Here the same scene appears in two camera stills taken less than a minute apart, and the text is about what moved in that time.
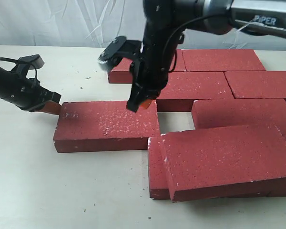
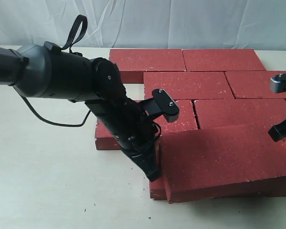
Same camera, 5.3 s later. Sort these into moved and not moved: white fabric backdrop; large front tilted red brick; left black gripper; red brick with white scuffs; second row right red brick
Moved: red brick with white scuffs; left black gripper
Not moved: large front tilted red brick; white fabric backdrop; second row right red brick
